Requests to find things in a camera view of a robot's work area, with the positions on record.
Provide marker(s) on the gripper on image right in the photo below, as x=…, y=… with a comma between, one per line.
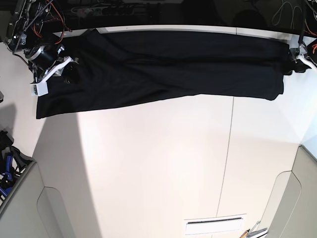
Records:
x=301, y=62

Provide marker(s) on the grey chair back right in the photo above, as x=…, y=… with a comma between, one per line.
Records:
x=291, y=211

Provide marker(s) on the grey chair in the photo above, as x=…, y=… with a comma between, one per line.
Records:
x=33, y=210
x=291, y=211

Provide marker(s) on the blue and black clutter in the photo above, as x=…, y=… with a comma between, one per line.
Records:
x=13, y=163

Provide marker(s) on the black T-shirt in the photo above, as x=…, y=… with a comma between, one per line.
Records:
x=129, y=68

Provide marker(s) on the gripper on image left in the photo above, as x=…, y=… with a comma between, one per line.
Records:
x=44, y=57

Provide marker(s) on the tools at bottom edge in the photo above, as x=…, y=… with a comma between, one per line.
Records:
x=252, y=233

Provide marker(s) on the grey chair back left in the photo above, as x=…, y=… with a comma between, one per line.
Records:
x=33, y=210

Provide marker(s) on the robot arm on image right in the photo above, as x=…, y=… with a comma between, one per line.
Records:
x=307, y=40

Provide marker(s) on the white wrist camera, image left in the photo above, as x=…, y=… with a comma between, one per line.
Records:
x=39, y=89

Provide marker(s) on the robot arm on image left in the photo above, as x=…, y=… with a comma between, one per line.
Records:
x=36, y=31

